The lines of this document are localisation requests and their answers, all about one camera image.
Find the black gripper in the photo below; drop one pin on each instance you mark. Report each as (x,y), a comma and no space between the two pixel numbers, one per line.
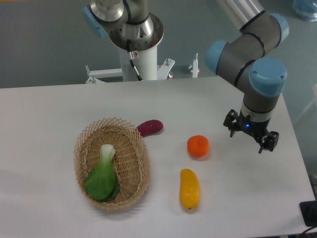
(257,130)

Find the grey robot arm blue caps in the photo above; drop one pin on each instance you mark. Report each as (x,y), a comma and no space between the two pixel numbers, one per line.
(243,63)

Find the orange fruit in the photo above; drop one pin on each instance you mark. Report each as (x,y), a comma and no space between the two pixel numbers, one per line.
(198,146)

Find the yellow mango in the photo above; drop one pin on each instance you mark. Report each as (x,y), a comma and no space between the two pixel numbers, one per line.
(189,193)

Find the black device at table edge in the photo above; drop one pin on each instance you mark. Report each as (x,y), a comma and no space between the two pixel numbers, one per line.
(309,212)

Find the purple sweet potato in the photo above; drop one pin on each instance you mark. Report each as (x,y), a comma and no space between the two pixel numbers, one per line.
(150,127)

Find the woven bamboo basket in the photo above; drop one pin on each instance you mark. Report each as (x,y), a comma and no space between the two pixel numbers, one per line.
(131,161)

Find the blue object top right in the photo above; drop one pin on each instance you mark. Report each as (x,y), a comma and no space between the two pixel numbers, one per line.
(306,9)

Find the green bok choy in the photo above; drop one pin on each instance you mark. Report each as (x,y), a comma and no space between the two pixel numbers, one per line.
(102,182)

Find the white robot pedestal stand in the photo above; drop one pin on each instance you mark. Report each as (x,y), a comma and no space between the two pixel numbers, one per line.
(137,47)

